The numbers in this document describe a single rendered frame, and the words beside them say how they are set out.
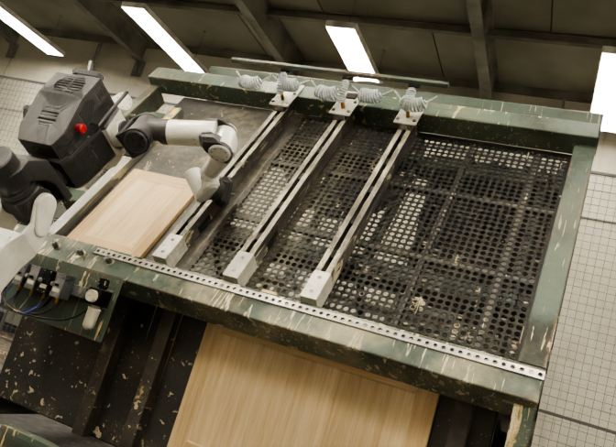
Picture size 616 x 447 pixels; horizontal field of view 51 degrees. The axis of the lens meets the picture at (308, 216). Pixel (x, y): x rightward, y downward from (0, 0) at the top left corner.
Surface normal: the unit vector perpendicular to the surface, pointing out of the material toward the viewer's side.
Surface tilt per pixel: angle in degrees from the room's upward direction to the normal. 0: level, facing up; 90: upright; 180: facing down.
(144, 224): 58
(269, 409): 90
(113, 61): 90
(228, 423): 90
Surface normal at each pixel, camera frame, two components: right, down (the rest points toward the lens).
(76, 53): -0.32, -0.28
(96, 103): 0.90, 0.20
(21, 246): 0.64, 0.46
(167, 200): -0.13, -0.74
